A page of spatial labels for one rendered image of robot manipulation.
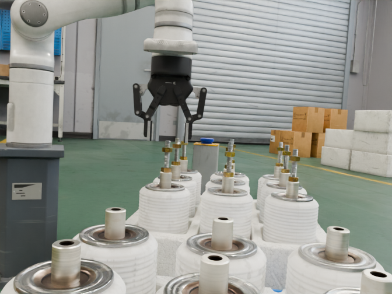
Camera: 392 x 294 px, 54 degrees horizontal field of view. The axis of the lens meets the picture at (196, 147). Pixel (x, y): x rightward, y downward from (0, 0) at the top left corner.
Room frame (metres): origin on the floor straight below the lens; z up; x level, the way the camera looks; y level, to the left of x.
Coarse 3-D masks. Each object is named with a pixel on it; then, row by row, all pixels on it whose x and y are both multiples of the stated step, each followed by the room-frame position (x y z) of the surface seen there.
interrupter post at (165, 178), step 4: (160, 172) 0.72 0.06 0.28; (160, 176) 0.72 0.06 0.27; (164, 176) 0.71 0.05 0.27; (168, 176) 0.71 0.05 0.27; (160, 180) 0.72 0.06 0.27; (164, 180) 0.71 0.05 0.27; (168, 180) 0.71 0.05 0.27; (160, 184) 0.71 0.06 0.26; (164, 184) 0.71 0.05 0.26; (168, 184) 0.71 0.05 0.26
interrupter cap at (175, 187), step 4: (148, 184) 0.73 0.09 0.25; (152, 184) 0.73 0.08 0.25; (156, 184) 0.74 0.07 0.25; (172, 184) 0.74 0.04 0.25; (176, 184) 0.75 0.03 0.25; (180, 184) 0.74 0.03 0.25; (148, 188) 0.70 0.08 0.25; (152, 188) 0.69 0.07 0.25; (156, 188) 0.69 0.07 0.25; (160, 188) 0.69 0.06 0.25; (164, 188) 0.70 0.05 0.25; (168, 188) 0.70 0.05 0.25; (172, 188) 0.70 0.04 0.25; (176, 188) 0.70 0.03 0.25; (180, 188) 0.70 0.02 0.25; (184, 188) 0.71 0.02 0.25
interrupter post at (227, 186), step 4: (224, 180) 0.70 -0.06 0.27; (228, 180) 0.70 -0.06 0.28; (232, 180) 0.70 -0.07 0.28; (224, 184) 0.70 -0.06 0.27; (228, 184) 0.70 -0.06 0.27; (232, 184) 0.70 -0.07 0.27; (224, 188) 0.70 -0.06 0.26; (228, 188) 0.70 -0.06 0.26; (232, 188) 0.70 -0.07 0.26; (224, 192) 0.70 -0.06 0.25; (228, 192) 0.70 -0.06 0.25; (232, 192) 0.70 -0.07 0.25
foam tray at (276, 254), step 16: (192, 224) 0.74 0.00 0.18; (256, 224) 0.76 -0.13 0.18; (160, 240) 0.64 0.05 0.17; (176, 240) 0.64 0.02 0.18; (256, 240) 0.66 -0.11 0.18; (320, 240) 0.68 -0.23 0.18; (160, 256) 0.64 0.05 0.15; (272, 256) 0.62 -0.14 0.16; (288, 256) 0.62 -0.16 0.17; (160, 272) 0.64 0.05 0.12; (272, 272) 0.62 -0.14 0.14; (272, 288) 0.62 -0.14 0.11
